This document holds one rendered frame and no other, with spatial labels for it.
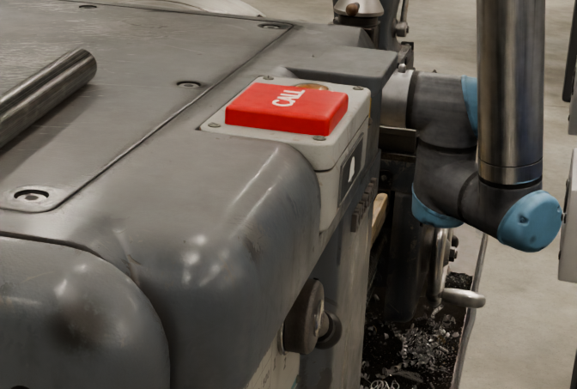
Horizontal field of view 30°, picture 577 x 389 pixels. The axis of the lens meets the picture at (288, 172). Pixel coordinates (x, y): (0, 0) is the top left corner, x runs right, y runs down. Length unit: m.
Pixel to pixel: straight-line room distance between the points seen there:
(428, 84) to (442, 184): 0.13
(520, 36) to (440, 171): 0.24
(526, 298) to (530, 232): 2.21
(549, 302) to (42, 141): 2.98
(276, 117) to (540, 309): 2.85
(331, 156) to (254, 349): 0.15
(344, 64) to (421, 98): 0.59
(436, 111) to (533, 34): 0.20
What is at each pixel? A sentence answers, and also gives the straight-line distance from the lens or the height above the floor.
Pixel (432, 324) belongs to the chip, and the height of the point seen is 0.57.
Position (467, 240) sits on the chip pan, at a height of 0.54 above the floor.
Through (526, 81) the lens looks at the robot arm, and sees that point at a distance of 1.22.
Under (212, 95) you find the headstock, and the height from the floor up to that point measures 1.25.
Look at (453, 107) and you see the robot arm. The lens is 1.34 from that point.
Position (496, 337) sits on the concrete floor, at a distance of 3.20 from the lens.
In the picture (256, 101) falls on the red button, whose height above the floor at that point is 1.27.
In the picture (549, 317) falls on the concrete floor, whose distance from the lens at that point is 3.38.
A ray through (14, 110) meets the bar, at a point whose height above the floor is 1.27.
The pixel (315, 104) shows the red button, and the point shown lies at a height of 1.27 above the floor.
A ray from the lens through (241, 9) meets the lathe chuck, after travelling 1.11.
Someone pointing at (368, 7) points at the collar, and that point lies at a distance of 1.69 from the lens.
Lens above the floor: 1.43
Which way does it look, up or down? 19 degrees down
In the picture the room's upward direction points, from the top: 3 degrees clockwise
